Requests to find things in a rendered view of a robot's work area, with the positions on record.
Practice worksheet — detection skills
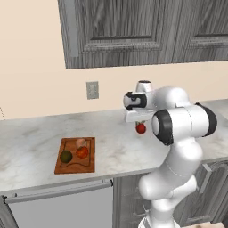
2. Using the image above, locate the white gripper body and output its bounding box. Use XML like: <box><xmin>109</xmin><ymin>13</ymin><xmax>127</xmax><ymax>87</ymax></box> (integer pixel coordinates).
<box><xmin>123</xmin><ymin>107</ymin><xmax>158</xmax><ymax>123</ymax></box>

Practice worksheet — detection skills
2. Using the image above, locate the red bell pepper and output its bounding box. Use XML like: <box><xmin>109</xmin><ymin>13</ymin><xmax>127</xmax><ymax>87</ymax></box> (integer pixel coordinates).
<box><xmin>134</xmin><ymin>120</ymin><xmax>147</xmax><ymax>135</ymax></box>

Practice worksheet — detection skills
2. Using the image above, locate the pale brown onion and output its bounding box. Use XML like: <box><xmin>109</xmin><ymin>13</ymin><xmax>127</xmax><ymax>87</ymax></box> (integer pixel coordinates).
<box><xmin>75</xmin><ymin>138</ymin><xmax>87</xmax><ymax>149</ymax></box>

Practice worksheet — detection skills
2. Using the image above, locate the red tomato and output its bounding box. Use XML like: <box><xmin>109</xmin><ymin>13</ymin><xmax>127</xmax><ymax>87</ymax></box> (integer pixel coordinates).
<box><xmin>76</xmin><ymin>146</ymin><xmax>90</xmax><ymax>159</ymax></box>

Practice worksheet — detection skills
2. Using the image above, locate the green avocado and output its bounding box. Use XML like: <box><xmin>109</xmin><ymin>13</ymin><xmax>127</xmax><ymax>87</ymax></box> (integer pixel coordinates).
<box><xmin>59</xmin><ymin>150</ymin><xmax>74</xmax><ymax>164</ymax></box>

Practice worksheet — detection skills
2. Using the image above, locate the wooden cutting board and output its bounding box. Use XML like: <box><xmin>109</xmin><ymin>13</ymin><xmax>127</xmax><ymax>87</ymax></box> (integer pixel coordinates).
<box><xmin>53</xmin><ymin>136</ymin><xmax>96</xmax><ymax>175</ymax></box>

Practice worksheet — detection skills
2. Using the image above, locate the wide grey wood cupboard door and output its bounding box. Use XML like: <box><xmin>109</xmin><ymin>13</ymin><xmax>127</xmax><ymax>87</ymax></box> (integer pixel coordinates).
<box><xmin>57</xmin><ymin>0</ymin><xmax>176</xmax><ymax>70</ymax></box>

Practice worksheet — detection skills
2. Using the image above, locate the narrow grey base cupboard door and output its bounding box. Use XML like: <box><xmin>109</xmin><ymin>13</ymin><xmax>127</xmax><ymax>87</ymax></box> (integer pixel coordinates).
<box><xmin>112</xmin><ymin>174</ymin><xmax>156</xmax><ymax>228</ymax></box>

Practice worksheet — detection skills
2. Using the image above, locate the grey dishwasher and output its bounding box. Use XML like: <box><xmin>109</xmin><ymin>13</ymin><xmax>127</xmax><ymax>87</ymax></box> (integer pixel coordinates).
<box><xmin>2</xmin><ymin>178</ymin><xmax>115</xmax><ymax>228</ymax></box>

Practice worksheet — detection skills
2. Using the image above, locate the grey wall socket plate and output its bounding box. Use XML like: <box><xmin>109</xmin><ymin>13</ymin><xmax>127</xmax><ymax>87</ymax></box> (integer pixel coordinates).
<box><xmin>85</xmin><ymin>80</ymin><xmax>100</xmax><ymax>101</ymax></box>

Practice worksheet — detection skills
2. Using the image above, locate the grey cupboard door handle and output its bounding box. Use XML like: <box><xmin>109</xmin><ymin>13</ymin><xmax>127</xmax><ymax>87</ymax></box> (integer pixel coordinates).
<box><xmin>201</xmin><ymin>163</ymin><xmax>213</xmax><ymax>195</ymax></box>

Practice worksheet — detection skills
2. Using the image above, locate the grey dishwasher handle bar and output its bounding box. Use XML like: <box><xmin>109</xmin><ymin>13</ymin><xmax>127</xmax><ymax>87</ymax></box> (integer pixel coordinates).
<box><xmin>3</xmin><ymin>181</ymin><xmax>114</xmax><ymax>205</ymax></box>

